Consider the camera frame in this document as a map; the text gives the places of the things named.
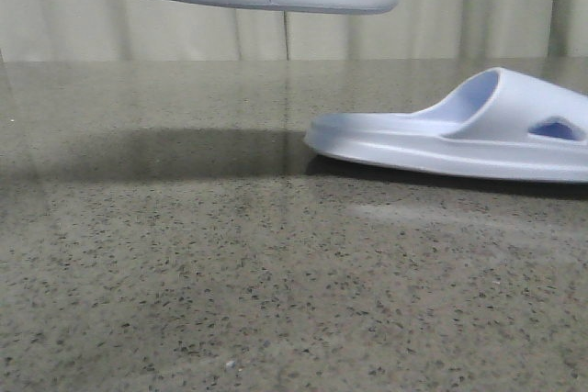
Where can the beige curtain backdrop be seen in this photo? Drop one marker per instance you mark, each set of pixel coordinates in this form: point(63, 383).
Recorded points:
point(157, 30)

